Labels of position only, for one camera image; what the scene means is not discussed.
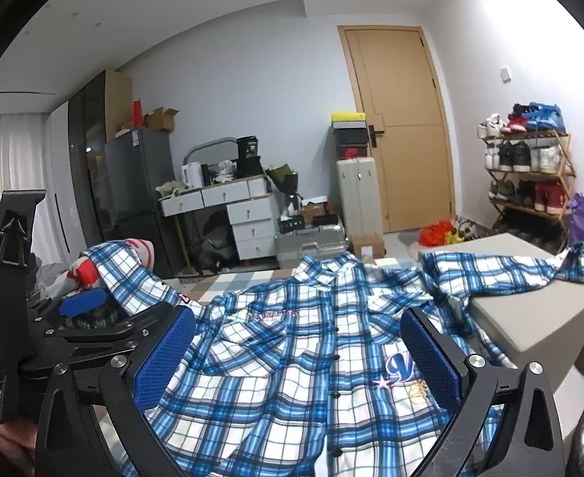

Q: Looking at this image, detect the glass coffee pot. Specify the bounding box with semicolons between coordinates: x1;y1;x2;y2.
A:
282;191;303;220

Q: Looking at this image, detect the wooden door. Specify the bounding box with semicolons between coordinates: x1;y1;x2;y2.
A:
338;25;456;235

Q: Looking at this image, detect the cluttered storage shelf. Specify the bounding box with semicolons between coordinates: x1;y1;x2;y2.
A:
477;102;572;254

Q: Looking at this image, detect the white suitcase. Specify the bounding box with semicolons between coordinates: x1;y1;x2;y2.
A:
336;156;385;239

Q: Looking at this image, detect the silver suitcase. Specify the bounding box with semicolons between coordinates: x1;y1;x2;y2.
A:
275;223;348;269

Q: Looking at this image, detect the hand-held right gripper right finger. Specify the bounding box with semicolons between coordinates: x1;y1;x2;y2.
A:
400;307;567;477

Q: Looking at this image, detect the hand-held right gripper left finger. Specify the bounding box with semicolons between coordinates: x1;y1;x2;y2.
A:
34;304;198;477

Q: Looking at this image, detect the blue white plaid shirt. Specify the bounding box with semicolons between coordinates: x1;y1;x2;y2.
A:
81;241;584;477

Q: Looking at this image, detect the red white printed cloth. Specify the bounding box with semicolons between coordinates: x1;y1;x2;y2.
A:
56;238;156;300

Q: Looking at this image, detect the grey ottoman bench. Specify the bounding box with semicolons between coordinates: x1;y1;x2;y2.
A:
421;233;584;408

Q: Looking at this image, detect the orange red bag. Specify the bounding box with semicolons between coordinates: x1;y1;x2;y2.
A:
418;219;454;247

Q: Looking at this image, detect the brown cardboard box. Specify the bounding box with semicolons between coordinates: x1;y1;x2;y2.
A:
299;201;331;225

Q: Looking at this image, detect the black case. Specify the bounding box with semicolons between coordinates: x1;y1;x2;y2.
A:
278;215;343;235

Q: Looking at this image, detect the white curtain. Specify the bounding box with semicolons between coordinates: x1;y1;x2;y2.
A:
0;113;50;262

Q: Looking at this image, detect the black office chair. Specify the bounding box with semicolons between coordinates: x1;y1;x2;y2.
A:
188;209;238;272

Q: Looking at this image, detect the grey curved frame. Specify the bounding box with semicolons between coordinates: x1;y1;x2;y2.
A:
185;136;238;165

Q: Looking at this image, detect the small cardboard box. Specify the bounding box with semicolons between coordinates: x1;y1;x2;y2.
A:
349;233;386;260

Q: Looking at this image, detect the white desk with drawers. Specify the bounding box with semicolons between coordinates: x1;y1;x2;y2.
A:
160;176;279;275

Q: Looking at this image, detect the person's left hand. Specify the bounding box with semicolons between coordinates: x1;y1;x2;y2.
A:
0;402;39;464

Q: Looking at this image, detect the open cardboard box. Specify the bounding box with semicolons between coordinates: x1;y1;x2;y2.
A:
144;107;180;133

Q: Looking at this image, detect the tall dark wardrobe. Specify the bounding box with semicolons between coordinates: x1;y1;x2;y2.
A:
68;70;134;255

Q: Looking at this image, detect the wooden shoe rack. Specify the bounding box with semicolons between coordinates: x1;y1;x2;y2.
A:
481;129;578;255

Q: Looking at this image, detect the white kettle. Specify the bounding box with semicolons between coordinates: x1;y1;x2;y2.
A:
181;163;203;190

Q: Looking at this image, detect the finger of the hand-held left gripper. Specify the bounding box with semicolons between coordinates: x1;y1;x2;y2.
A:
48;290;125;331
20;305;178;377

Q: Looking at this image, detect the grey refrigerator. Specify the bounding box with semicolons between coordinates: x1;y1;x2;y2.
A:
104;126;174;245

